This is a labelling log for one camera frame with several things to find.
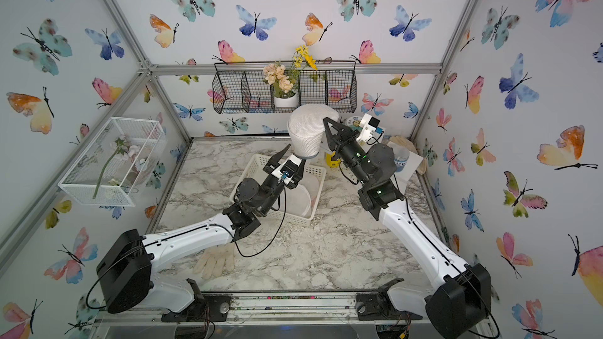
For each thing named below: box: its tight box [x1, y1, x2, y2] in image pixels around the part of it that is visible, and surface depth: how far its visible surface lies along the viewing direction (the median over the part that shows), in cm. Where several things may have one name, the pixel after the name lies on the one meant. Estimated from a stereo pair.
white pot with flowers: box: [263, 44, 318, 109], surface depth 85 cm
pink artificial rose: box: [92, 134, 141, 201], surface depth 76 cm
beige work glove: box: [192, 243, 235, 281], surface depth 84 cm
